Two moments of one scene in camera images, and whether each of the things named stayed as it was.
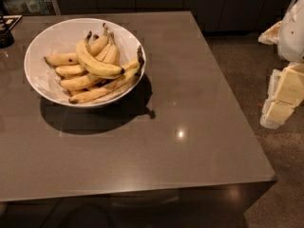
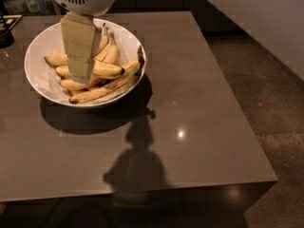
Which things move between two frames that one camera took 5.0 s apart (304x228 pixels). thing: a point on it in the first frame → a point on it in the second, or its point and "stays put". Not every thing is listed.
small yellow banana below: [69, 70] stays put
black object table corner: [7, 22] stays put
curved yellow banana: [92, 64] stays put
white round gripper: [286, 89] → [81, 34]
